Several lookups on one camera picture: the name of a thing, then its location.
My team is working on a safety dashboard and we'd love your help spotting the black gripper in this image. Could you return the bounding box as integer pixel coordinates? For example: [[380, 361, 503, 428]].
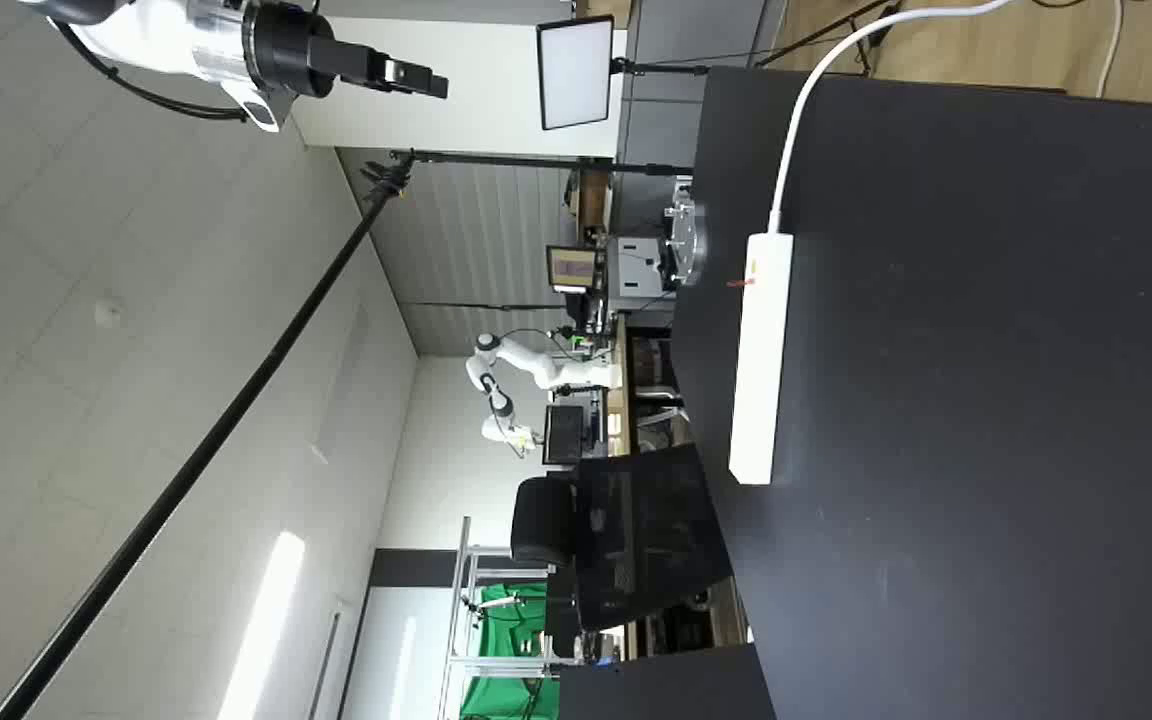
[[246, 0, 453, 103]]

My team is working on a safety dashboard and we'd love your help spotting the rectangular light panel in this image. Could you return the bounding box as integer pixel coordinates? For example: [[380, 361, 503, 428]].
[[533, 11, 621, 137]]

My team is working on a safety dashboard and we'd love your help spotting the small computer monitor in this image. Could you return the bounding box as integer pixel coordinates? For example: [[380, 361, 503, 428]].
[[543, 240, 604, 298]]

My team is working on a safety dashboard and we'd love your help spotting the grey equipment box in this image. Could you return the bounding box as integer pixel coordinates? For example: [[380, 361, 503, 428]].
[[600, 233, 679, 303]]

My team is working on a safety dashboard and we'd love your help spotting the grey metal clamp device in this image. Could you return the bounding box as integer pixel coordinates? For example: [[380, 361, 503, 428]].
[[659, 176, 716, 293]]

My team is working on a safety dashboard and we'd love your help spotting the black light stand pole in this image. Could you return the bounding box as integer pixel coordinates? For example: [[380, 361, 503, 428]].
[[0, 146, 425, 720]]

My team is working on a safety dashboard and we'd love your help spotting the white power strip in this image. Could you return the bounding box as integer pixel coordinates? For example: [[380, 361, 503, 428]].
[[725, 229, 796, 487]]

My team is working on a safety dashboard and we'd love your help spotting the black office chair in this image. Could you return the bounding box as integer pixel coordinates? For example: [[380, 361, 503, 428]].
[[503, 445, 739, 641]]

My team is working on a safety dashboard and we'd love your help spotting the metal shelf rack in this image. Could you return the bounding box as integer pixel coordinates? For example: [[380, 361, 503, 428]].
[[436, 513, 569, 720]]

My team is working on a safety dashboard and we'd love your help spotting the green storage box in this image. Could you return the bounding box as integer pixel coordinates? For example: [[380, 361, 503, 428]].
[[455, 575, 557, 720]]

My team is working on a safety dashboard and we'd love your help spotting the white power strip cable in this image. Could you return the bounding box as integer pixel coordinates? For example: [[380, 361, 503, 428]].
[[765, 0, 1015, 240]]

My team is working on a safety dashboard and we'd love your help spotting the black floor cable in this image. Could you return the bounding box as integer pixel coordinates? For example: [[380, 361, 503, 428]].
[[746, 0, 904, 72]]

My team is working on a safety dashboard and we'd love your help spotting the thin white floor cable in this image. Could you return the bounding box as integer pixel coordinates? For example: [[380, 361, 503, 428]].
[[1091, 0, 1127, 100]]

